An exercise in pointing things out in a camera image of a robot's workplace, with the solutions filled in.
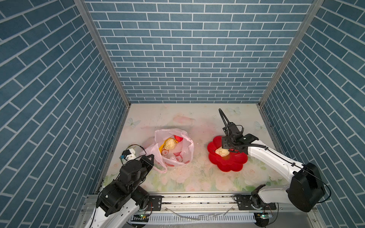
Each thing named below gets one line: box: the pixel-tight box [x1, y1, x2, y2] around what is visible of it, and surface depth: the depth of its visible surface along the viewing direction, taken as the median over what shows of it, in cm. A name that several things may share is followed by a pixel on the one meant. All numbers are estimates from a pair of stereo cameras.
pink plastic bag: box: [143, 128, 195, 174], surface depth 75 cm
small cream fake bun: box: [215, 146, 230, 157], surface depth 90 cm
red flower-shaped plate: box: [207, 135, 249, 172], surface depth 91 cm
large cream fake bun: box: [164, 138, 177, 151], surface depth 93 cm
